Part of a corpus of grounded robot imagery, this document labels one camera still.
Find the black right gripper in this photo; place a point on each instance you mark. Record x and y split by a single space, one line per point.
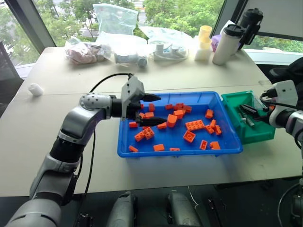
262 116

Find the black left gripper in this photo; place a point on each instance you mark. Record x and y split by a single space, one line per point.
133 110

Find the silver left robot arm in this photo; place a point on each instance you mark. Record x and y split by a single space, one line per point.
75 123

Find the green plastic bin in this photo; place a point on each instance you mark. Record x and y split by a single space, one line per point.
255 133

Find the blue plastic bin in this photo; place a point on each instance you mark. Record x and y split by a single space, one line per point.
170 139

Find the orange toy brick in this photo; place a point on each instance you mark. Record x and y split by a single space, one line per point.
151 107
218 130
139 136
188 109
149 115
215 145
209 129
158 147
179 106
174 149
179 114
133 148
203 145
213 123
142 106
162 125
169 106
209 114
141 115
133 124

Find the grey battery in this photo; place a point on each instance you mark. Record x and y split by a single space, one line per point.
250 123

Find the large curved orange brick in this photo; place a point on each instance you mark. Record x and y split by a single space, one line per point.
171 120

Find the orange four-stud brick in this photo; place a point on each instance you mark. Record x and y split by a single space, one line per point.
148 133

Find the long orange eight-stud brick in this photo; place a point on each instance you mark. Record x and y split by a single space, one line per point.
195 125

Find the square orange brick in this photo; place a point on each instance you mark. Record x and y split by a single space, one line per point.
189 136

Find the black bag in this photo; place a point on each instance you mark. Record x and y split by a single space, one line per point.
288 71

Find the plastic bag of white parts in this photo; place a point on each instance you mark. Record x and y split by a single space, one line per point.
127 50

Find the plastic bag with power strip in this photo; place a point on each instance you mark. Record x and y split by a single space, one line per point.
165 45

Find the white tumbler with black lid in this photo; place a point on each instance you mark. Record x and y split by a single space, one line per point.
223 48

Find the white foam block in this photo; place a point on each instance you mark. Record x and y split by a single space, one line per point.
202 54

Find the purple box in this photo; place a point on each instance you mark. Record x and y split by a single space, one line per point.
216 43

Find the black bottle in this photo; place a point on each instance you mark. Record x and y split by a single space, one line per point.
251 26

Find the plastic bag of pink items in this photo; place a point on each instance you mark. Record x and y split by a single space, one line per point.
82 53

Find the yellow plastic cup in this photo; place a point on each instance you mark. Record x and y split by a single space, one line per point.
205 35

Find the tall teal plastic bag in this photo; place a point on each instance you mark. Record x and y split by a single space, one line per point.
116 21

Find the dark rounded grey shape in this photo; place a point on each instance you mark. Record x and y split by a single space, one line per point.
182 210
124 210

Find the small white cup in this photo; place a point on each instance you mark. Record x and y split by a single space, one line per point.
36 89

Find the black chair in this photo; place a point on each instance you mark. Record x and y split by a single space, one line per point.
8 75

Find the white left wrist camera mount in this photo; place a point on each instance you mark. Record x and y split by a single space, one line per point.
132 88

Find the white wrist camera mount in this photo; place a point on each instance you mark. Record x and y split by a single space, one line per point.
132 88
285 91

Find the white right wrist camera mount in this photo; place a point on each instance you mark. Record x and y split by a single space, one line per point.
285 91

